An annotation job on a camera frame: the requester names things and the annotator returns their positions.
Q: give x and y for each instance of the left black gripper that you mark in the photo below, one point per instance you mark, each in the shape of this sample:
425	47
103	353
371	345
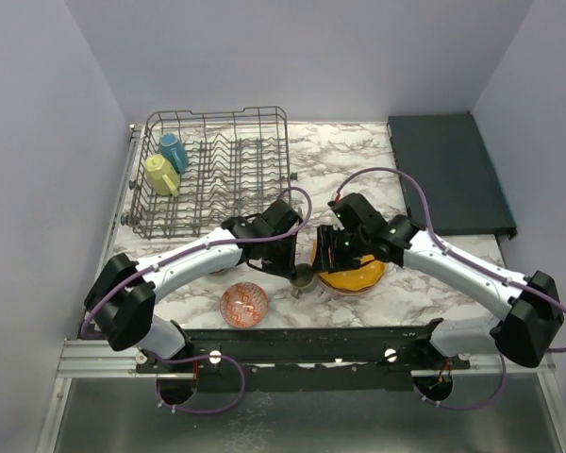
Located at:
286	269

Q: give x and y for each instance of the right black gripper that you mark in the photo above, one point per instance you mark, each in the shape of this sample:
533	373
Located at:
326	237

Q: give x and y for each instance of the small grey cup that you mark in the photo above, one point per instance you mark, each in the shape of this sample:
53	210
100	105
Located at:
304	281

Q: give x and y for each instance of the orange polka dot plate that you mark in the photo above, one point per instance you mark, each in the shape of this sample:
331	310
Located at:
370	273

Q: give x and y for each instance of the dark brown cream bowl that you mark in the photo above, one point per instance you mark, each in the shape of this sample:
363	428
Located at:
220	272

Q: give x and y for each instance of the red patterned bowl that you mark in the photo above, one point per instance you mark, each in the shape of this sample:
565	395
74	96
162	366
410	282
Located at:
244	305

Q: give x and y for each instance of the grey wire dish rack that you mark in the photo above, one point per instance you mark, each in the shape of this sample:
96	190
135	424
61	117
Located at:
239	162

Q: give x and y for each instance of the yellow green mug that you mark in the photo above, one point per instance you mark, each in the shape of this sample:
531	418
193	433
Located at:
161	175

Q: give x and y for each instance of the blue floral mug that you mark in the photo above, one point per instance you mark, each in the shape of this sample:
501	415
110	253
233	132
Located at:
172	149

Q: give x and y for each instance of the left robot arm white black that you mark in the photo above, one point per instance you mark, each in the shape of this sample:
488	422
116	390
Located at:
122	299

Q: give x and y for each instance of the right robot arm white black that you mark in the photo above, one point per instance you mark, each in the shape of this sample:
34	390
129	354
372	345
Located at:
522	319

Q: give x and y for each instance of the dark blue flat box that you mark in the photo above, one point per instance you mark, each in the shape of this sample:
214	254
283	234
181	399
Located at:
446	155

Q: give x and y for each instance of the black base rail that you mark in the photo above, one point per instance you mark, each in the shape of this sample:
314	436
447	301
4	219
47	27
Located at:
305	359

